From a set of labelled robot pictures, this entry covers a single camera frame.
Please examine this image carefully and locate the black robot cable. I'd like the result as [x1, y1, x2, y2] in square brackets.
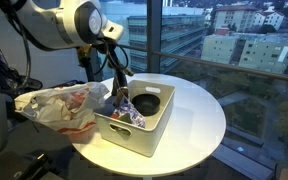
[0, 6, 131, 94]

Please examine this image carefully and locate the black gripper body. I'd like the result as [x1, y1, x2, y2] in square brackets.
[98, 39, 127, 81]

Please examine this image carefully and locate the green cloth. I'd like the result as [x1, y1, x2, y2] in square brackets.
[118, 113, 133, 125]

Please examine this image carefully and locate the blue white checkered cloth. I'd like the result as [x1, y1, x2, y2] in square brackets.
[112, 99, 148, 129]

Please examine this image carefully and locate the black bowl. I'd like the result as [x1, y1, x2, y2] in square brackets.
[131, 93, 162, 117]

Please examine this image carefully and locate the dark window mullion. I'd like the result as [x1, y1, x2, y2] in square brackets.
[146, 0, 164, 74]

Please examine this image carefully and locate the round white table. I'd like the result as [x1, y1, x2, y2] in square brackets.
[71, 72, 227, 178]

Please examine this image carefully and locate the white plastic basket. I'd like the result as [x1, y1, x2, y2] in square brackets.
[93, 79, 176, 158]

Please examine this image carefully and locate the black bag on armchair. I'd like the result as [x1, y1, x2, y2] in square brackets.
[0, 39, 44, 99]

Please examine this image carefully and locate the grey window handrail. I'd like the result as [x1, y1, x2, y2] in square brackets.
[117, 43, 288, 85]

